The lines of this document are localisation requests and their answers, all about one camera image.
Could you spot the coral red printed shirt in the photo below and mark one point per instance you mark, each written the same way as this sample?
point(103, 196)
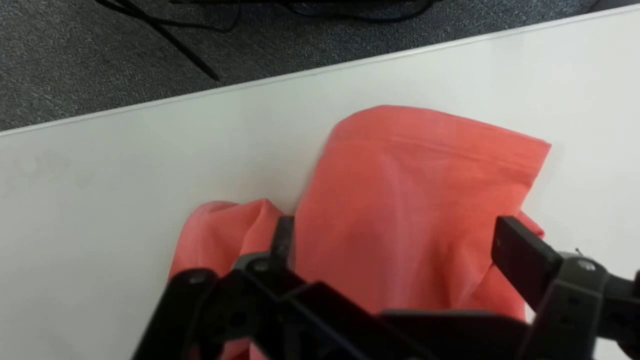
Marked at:
point(400, 210)

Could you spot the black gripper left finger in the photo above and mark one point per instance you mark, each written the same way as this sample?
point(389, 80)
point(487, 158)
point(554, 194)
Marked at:
point(262, 301)

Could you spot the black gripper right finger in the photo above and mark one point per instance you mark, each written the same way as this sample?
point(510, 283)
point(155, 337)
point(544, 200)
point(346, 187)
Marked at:
point(574, 299)

